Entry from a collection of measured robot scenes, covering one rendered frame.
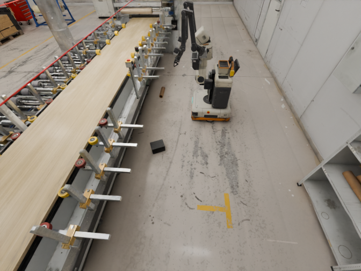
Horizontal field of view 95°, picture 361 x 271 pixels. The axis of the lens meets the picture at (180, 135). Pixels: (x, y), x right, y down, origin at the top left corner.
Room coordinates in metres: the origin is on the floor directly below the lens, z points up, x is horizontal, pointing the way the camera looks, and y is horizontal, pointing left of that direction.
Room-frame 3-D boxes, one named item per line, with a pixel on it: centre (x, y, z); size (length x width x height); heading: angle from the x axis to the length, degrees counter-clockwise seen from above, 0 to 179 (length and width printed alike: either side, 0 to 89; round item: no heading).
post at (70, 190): (0.47, 0.73, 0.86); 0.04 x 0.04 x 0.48; 84
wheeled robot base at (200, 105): (2.41, -0.56, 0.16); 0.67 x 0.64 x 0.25; 84
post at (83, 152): (0.71, 0.71, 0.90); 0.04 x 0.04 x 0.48; 84
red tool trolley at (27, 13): (8.69, 6.52, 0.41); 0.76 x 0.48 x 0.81; 1
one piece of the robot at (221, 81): (2.40, -0.66, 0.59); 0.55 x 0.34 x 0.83; 174
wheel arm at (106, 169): (0.75, 0.66, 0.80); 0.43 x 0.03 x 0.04; 84
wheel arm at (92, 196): (0.50, 0.69, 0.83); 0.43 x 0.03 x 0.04; 84
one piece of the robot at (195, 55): (2.44, -0.28, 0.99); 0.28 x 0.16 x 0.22; 174
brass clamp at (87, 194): (0.49, 0.73, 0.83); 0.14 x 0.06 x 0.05; 174
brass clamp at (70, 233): (0.24, 0.76, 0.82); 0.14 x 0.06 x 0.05; 174
